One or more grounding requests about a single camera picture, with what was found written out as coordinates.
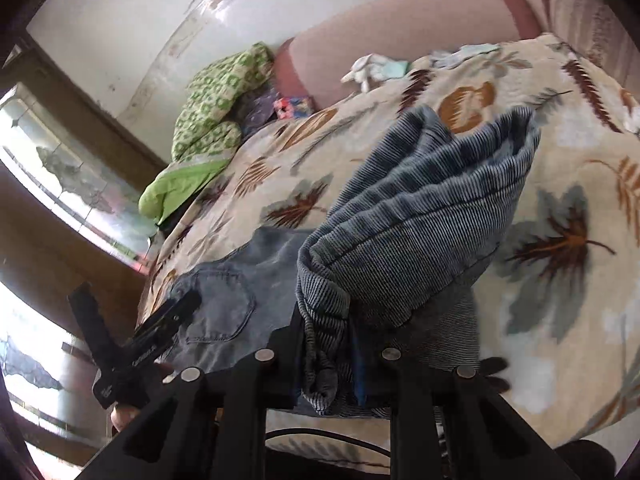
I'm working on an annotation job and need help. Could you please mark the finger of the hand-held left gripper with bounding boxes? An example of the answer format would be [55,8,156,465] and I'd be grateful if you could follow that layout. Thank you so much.
[132,290,203,352]

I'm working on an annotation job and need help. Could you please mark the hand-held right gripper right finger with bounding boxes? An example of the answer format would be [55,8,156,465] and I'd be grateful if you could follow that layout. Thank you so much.
[349,330,581,480]

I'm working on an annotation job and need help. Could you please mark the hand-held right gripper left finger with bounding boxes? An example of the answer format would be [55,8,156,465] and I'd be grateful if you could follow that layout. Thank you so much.
[75,309,307,480]

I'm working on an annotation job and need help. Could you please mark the blue denim pants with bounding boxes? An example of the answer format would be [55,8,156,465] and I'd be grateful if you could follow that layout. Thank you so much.
[145,105,543,418]

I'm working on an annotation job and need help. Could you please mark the person's left hand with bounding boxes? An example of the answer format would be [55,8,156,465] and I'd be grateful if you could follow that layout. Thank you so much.
[110,402,146,434]

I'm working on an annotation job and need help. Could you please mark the stained glass window panel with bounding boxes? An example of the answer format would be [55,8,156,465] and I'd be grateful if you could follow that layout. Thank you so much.
[0,82,160,272]
[0,285,113,443]

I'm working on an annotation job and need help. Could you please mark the green patterned quilt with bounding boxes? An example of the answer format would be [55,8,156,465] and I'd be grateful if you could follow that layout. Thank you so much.
[137,42,276,226]

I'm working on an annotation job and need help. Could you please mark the small colourful box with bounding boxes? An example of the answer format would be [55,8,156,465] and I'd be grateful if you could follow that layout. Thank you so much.
[272,95,314,121]

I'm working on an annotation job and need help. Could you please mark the cream leaf print blanket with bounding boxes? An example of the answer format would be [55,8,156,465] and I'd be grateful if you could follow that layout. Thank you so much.
[137,32,640,461]

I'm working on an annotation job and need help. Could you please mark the white glove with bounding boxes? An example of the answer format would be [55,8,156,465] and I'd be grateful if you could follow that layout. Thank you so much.
[429,42,502,71]
[341,53,412,94]

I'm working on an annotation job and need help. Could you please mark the pink quilted mattress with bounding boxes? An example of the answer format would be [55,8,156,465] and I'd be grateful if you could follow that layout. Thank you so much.
[272,0,545,112]

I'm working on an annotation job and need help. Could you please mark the striped beige cloth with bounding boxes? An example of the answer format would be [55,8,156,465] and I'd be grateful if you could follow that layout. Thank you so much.
[544,0,640,73]

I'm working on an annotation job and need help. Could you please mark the black cable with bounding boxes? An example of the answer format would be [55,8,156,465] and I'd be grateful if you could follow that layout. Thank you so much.
[264,426,392,457]

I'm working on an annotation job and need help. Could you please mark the brown wooden window frame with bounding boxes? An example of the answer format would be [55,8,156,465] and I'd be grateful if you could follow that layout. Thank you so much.
[0,30,168,466]

